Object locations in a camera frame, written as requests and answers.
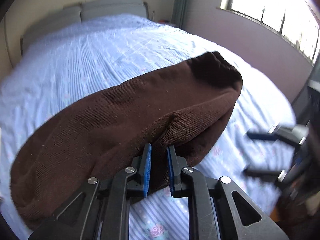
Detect grey-green curtain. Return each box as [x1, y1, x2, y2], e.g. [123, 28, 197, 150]
[171, 0, 189, 29]

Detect dark brown knit pants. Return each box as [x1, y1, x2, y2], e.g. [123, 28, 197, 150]
[10, 51, 243, 230]

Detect window with frame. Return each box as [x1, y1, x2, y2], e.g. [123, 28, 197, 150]
[220, 0, 319, 64]

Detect grey padded headboard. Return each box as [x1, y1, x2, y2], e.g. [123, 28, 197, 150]
[20, 0, 149, 53]

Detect blue floral bed sheet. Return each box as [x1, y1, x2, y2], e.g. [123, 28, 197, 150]
[1, 14, 296, 239]

